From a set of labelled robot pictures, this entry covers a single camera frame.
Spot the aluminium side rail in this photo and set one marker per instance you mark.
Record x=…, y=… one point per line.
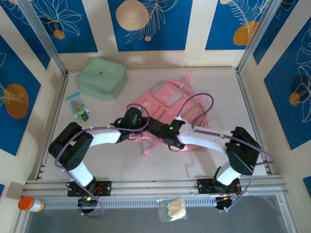
x=58, y=104
x=242, y=85

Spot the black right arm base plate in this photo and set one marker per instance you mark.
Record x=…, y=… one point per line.
x=204, y=187

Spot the aluminium front rail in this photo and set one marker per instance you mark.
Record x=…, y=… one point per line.
x=158, y=187

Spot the pink backpack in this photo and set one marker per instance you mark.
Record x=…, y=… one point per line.
x=145, y=99

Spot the orange capped bottle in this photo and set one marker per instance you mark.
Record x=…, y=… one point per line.
x=28, y=204

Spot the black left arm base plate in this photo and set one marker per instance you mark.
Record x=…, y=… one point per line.
x=105, y=188

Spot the clear packet with green item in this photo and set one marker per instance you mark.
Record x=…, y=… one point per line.
x=77, y=106

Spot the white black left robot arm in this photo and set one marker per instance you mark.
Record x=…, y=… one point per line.
x=104, y=137

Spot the clear bag with cotton pads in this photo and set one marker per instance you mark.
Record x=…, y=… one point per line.
x=176, y=207

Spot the mint green zip pouch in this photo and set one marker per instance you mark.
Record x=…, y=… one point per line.
x=102, y=77

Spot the aluminium corner post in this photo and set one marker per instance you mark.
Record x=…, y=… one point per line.
x=258, y=36
x=47, y=43

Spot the black connector bracket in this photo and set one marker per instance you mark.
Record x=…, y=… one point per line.
x=223, y=204
x=87, y=204

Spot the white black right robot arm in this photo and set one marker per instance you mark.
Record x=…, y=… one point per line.
x=206, y=140

